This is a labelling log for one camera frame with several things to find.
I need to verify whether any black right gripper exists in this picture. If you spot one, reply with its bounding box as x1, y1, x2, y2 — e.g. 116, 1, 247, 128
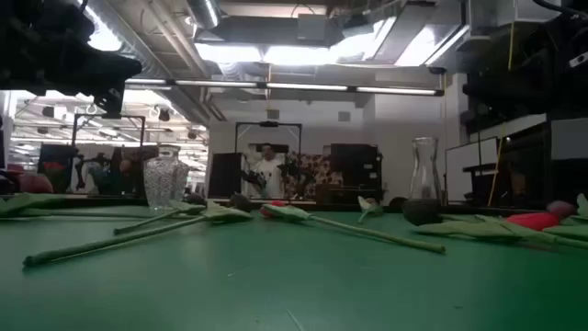
463, 49, 548, 112

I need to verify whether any bright ceiling light panel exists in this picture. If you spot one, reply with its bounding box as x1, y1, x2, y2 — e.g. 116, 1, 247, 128
195, 42, 334, 66

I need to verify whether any black standing panel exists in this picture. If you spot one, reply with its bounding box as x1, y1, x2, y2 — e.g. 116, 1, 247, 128
209, 152, 243, 200

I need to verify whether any grey ceiling unit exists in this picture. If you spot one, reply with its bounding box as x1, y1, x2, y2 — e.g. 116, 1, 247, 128
297, 13, 328, 43

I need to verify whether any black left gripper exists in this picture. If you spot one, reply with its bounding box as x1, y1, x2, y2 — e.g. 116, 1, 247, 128
0, 40, 143, 120

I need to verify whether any person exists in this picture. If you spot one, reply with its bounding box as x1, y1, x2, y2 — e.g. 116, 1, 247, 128
251, 143, 286, 200

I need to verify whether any large silver spiral duct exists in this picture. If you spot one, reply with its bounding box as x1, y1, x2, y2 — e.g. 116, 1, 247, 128
86, 0, 185, 80

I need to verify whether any white wall panel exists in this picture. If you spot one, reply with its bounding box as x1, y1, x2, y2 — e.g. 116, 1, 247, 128
549, 118, 588, 161

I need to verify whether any floral patterned cloth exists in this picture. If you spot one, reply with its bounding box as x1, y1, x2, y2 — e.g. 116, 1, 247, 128
284, 153, 344, 200

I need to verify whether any yellow hanging cable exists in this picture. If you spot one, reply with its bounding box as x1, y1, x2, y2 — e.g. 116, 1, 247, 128
487, 21, 514, 207

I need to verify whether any black cabinet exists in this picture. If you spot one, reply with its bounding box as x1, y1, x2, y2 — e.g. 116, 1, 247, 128
329, 142, 386, 206

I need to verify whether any black camera rig frame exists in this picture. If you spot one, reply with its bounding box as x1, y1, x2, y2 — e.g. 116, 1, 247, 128
233, 120, 303, 201

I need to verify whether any green table mat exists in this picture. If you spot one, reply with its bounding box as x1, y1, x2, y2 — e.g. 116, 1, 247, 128
0, 201, 588, 331

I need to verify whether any smooth clear glass carafe vase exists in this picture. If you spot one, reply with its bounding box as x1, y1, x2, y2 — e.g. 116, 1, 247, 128
401, 136, 445, 226

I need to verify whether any cut crystal glass vase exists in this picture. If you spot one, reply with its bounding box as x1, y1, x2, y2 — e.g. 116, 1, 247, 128
143, 144, 190, 211

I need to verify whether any white ceiling box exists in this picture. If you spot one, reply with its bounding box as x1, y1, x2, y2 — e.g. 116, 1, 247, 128
468, 0, 562, 27

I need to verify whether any white board panel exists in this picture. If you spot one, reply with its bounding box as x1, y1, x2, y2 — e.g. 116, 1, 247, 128
444, 135, 501, 204

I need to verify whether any red flower bouquet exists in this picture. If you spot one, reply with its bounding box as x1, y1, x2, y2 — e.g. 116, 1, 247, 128
43, 160, 65, 178

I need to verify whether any silver ventilation duct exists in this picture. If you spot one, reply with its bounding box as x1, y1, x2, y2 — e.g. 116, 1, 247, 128
186, 0, 222, 29

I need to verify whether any long LED light bar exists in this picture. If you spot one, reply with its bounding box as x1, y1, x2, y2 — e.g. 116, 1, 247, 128
123, 77, 446, 97

